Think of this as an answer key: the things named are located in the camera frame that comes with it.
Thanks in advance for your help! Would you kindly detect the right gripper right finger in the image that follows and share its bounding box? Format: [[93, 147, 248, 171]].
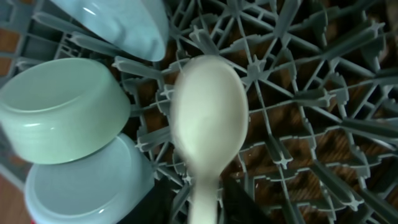
[[223, 177, 272, 224]]

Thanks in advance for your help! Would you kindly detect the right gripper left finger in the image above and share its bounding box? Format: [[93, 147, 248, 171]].
[[118, 177, 174, 224]]

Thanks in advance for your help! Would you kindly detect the small light blue bowl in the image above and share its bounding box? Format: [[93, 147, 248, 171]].
[[24, 133, 154, 223]]

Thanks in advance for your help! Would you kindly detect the white plastic spoon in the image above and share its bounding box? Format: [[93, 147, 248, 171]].
[[170, 55, 249, 224]]

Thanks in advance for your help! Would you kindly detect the mint green bowl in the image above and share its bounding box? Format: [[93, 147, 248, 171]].
[[1, 58, 131, 164]]

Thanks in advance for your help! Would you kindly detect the light blue plate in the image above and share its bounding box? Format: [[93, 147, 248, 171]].
[[52, 0, 169, 62]]

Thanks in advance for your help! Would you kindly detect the grey dishwasher rack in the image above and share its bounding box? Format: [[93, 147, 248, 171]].
[[1, 1, 397, 223]]

